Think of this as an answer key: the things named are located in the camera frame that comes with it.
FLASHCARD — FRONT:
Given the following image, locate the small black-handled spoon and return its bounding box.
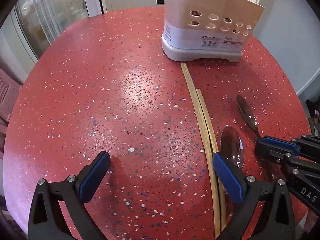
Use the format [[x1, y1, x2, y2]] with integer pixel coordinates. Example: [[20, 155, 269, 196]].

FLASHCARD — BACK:
[[220, 126, 245, 169]]

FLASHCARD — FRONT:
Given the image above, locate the short wooden chopstick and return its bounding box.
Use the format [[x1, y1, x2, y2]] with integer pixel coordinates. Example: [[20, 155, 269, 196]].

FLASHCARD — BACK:
[[196, 89, 226, 232]]

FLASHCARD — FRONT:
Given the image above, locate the long wooden chopstick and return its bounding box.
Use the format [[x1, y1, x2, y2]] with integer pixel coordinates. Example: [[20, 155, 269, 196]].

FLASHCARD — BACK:
[[181, 62, 221, 238]]

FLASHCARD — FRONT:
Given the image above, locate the pink plastic stool stack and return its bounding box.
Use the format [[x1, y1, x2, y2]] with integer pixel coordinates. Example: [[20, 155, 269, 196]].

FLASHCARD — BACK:
[[0, 70, 21, 133]]

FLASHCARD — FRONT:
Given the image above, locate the beige utensil holder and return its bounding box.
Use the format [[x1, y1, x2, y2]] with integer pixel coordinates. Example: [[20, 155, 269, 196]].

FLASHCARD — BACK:
[[162, 0, 264, 63]]

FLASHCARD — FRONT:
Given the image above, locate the glass sliding door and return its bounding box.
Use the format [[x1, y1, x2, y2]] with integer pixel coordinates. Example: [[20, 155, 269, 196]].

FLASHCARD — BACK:
[[14, 0, 88, 59]]

